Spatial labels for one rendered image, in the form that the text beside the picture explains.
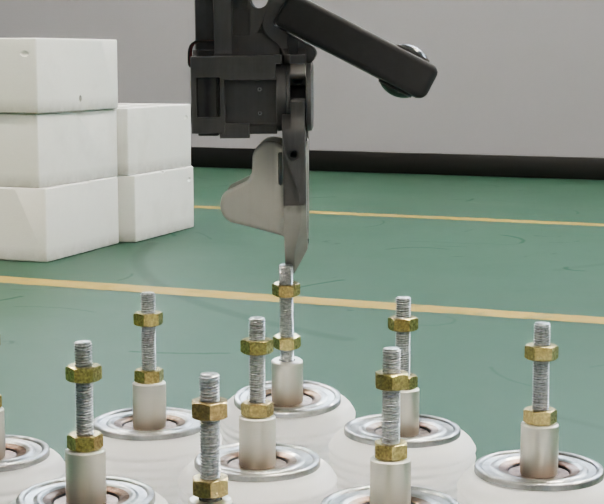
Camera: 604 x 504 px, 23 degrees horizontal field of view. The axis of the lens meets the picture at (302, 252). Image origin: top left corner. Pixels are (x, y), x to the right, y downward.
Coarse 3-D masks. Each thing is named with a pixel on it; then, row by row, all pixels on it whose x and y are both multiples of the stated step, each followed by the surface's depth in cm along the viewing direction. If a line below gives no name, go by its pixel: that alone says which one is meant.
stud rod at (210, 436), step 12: (204, 372) 70; (216, 372) 70; (204, 384) 69; (216, 384) 70; (204, 396) 69; (216, 396) 70; (204, 432) 70; (216, 432) 70; (204, 444) 70; (216, 444) 70; (204, 456) 70; (216, 456) 70; (204, 468) 70; (216, 468) 70
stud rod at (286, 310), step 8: (280, 264) 100; (288, 264) 100; (280, 272) 100; (288, 272) 100; (280, 280) 100; (288, 280) 100; (280, 304) 101; (288, 304) 100; (280, 312) 101; (288, 312) 101; (280, 320) 101; (288, 320) 101; (280, 328) 101; (288, 328) 101; (280, 336) 101; (288, 336) 101; (280, 352) 102; (288, 352) 101; (288, 360) 101
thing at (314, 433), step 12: (228, 408) 102; (336, 408) 101; (348, 408) 102; (228, 420) 100; (276, 420) 99; (288, 420) 99; (300, 420) 99; (312, 420) 99; (324, 420) 99; (336, 420) 100; (348, 420) 101; (228, 432) 100; (276, 432) 98; (288, 432) 98; (300, 432) 98; (312, 432) 98; (324, 432) 99; (336, 432) 100; (300, 444) 98; (312, 444) 99; (324, 444) 99; (324, 456) 99
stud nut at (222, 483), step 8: (200, 480) 70; (208, 480) 70; (216, 480) 70; (224, 480) 70; (200, 488) 70; (208, 488) 69; (216, 488) 70; (224, 488) 70; (200, 496) 70; (208, 496) 69; (216, 496) 70
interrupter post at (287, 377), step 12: (276, 360) 102; (300, 360) 102; (276, 372) 101; (288, 372) 101; (300, 372) 102; (276, 384) 101; (288, 384) 101; (300, 384) 102; (276, 396) 102; (288, 396) 101; (300, 396) 102
